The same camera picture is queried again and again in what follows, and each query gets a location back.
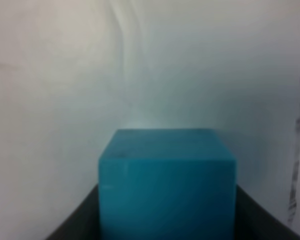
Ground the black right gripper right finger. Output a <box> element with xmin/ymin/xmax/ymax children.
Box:
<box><xmin>234</xmin><ymin>185</ymin><xmax>300</xmax><ymax>240</ymax></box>

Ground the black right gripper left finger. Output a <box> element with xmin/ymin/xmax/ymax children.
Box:
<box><xmin>47</xmin><ymin>185</ymin><xmax>101</xmax><ymax>240</ymax></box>

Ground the blue block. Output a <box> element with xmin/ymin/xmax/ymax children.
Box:
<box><xmin>98</xmin><ymin>129</ymin><xmax>237</xmax><ymax>240</ymax></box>

